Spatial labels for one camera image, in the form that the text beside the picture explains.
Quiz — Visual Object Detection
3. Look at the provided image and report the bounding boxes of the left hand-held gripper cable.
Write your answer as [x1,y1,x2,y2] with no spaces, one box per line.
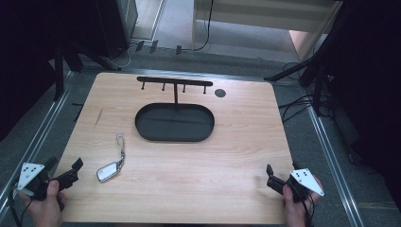
[7,179,34,227]

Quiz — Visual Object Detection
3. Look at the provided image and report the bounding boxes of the person's left hand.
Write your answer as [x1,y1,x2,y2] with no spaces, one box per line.
[18,179,68,227]

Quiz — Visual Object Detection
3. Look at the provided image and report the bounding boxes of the white key fob with keyring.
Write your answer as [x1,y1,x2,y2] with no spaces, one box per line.
[96,132,127,183]

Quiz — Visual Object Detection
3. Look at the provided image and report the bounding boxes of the hand-held gripper cable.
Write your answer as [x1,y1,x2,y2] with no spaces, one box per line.
[285,179,316,227]
[7,179,34,227]

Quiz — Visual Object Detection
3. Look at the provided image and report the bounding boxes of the right hand-held gripper cable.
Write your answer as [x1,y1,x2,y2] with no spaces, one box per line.
[285,179,316,227]

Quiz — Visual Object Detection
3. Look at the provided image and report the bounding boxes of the dark cabinet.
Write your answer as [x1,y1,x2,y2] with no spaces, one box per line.
[94,0,140,60]

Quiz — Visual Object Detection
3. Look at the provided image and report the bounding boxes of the person's right hand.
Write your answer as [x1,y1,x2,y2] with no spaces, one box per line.
[281,175,324,227]

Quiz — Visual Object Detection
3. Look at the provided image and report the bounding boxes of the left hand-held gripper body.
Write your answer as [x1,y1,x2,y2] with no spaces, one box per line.
[16,162,79,201]

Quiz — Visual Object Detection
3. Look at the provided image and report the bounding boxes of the black hanging cable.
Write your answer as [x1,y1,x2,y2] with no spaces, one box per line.
[188,0,216,53]

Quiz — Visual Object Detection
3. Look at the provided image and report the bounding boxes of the black key hook stand tray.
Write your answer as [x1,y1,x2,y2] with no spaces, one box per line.
[134,76,217,143]

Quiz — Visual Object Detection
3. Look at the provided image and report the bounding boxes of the white floor cable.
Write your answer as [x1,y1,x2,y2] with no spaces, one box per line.
[106,44,132,69]

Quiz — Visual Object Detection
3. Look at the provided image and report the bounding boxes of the black tripod stand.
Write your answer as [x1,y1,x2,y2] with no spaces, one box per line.
[263,0,357,118]

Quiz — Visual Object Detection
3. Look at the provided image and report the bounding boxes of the white furniture panel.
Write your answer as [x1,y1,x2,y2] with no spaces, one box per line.
[190,0,344,62]

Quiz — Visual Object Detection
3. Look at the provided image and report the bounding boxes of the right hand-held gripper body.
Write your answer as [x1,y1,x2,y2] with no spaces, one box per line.
[266,167,325,203]

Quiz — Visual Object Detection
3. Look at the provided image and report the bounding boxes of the black floor cables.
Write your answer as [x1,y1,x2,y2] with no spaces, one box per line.
[278,61,334,124]

